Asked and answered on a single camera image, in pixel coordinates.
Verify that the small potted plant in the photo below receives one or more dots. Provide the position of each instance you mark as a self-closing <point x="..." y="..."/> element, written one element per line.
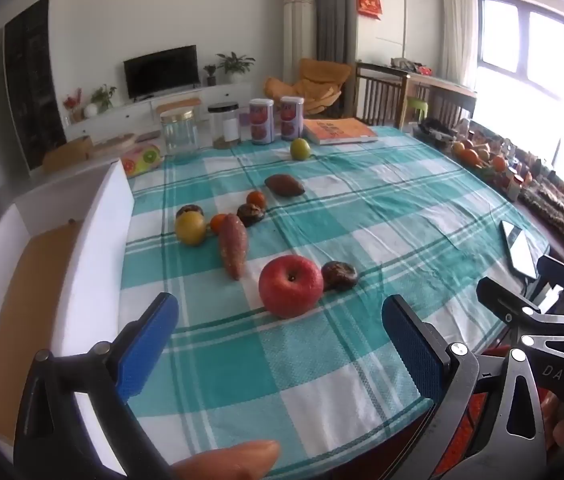
<point x="210" y="74"/>

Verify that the flat screen television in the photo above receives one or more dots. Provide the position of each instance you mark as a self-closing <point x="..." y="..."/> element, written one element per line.
<point x="161" y="71"/>

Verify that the black wall cabinet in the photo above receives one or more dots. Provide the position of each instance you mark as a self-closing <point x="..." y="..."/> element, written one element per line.
<point x="34" y="85"/>

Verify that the fruit print pouch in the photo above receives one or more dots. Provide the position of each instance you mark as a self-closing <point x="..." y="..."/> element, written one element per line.
<point x="141" y="159"/>

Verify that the window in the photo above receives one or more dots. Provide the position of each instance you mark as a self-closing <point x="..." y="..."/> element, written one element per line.
<point x="536" y="45"/>

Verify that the large green potted plant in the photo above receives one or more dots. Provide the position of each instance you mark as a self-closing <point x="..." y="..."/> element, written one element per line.
<point x="235" y="64"/>

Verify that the dark brown mangosteen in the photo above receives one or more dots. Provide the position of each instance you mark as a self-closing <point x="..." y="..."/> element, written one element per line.
<point x="189" y="208"/>
<point x="340" y="275"/>
<point x="250" y="215"/>

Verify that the black bag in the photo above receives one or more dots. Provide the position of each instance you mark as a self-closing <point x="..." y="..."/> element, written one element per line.
<point x="431" y="132"/>

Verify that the red flower plant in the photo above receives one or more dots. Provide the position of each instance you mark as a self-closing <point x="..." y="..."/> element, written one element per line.
<point x="73" y="102"/>

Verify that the orange cover book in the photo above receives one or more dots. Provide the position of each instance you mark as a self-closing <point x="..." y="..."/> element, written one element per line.
<point x="339" y="131"/>

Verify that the yellow round fruit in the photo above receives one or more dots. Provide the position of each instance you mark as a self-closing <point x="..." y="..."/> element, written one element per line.
<point x="191" y="228"/>

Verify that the leafy green plant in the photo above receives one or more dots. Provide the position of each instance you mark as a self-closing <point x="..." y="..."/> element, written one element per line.
<point x="103" y="97"/>

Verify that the pile of oranges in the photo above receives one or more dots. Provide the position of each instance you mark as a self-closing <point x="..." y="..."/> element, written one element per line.
<point x="471" y="154"/>

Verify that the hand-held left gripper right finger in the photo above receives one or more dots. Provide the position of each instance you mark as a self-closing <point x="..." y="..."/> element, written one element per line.
<point x="411" y="345"/>

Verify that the sweet potato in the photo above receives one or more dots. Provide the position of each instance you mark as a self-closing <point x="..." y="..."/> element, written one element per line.
<point x="233" y="250"/>

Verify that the white curtain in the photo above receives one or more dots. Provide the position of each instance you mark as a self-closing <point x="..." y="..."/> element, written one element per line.
<point x="459" y="25"/>

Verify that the brown oval fruit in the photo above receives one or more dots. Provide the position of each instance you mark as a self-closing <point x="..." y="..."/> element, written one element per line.
<point x="284" y="185"/>

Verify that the yellow-green orange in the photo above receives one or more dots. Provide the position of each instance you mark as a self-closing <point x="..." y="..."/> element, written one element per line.
<point x="300" y="149"/>

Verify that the group of small bottles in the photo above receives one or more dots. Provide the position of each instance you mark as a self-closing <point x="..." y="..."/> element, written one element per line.
<point x="516" y="175"/>

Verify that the person's left hand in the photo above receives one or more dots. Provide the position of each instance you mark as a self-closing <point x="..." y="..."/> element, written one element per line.
<point x="232" y="460"/>

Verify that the white foam box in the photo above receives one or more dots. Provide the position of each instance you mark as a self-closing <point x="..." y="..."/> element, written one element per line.
<point x="97" y="240"/>

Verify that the glass jar black lid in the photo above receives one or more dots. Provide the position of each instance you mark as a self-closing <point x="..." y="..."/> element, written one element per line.
<point x="224" y="126"/>

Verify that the red label can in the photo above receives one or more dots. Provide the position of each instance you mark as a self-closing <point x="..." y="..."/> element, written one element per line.
<point x="262" y="121"/>
<point x="292" y="118"/>

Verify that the white round vase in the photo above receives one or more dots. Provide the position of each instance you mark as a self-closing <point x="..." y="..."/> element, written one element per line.
<point x="91" y="110"/>

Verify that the teal checked tablecloth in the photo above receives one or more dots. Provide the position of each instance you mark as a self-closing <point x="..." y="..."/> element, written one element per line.
<point x="361" y="210"/>

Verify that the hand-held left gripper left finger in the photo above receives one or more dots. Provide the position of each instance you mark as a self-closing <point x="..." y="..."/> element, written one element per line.
<point x="147" y="345"/>

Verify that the white television cabinet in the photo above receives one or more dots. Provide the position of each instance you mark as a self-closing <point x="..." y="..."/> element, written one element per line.
<point x="127" y="112"/>

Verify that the red wall hanging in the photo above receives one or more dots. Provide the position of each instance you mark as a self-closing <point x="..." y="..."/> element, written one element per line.
<point x="368" y="0"/>

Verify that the glass jar gold lid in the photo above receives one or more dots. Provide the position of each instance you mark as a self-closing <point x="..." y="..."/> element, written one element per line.
<point x="179" y="132"/>

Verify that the red patterned cloth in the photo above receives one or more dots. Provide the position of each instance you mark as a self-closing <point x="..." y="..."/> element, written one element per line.
<point x="464" y="430"/>

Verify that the small orange tangerine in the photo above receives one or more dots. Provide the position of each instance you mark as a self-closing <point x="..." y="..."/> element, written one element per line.
<point x="217" y="222"/>
<point x="257" y="197"/>

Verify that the dark wooden chair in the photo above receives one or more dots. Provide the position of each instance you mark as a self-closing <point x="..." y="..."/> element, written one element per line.
<point x="379" y="95"/>

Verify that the orange lounge chair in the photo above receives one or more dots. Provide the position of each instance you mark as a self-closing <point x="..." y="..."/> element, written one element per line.
<point x="319" y="82"/>

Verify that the low wooden stool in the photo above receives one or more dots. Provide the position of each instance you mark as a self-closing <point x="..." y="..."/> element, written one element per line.
<point x="64" y="152"/>

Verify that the grey curtain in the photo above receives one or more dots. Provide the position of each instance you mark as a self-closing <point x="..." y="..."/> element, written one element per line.
<point x="337" y="10"/>

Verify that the green stool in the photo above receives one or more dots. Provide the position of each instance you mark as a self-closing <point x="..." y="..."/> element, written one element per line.
<point x="417" y="108"/>

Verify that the standing air conditioner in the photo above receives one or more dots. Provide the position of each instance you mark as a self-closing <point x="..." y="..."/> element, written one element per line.
<point x="299" y="30"/>

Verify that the black smartphone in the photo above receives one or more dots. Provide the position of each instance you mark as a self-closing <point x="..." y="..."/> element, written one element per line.
<point x="518" y="249"/>

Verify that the dark patterned blanket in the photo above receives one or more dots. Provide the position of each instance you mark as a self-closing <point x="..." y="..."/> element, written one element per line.
<point x="556" y="210"/>

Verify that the red apple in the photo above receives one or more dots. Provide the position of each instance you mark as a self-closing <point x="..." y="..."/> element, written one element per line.
<point x="290" y="286"/>

